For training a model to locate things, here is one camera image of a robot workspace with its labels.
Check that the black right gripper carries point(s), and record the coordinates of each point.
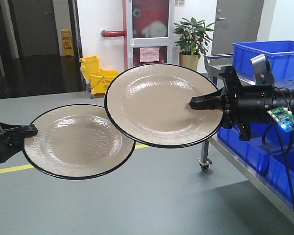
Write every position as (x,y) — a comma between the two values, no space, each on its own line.
(227,98)

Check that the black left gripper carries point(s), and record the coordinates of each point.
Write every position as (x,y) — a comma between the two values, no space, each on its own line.
(12,139)

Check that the beige plate black rim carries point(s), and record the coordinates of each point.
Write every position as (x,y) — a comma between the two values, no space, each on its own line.
(77,142)
(150,104)

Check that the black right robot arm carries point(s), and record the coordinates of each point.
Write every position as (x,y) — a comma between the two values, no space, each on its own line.
(244,105)

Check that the potted plant gold pot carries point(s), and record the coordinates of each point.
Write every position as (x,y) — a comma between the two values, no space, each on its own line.
(193,41)

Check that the blue bins under cart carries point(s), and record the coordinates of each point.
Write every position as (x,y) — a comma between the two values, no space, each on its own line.
(253,152)

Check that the green circuit board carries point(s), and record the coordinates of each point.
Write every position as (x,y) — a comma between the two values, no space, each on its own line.
(283,117)

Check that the grey door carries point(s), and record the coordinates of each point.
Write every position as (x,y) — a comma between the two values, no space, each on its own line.
(235,21)

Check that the blue bin on cart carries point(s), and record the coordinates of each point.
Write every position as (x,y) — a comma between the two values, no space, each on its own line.
(280,54)

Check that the yellow mop bucket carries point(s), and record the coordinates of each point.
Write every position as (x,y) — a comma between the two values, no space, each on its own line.
(97,79)

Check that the yellow wet floor sign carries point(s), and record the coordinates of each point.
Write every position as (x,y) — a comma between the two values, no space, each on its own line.
(67,45)

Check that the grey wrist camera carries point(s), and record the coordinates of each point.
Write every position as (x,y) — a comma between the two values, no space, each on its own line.
(262,70)

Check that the red fire hose cabinet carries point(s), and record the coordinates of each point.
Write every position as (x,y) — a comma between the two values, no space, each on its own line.
(147,31)

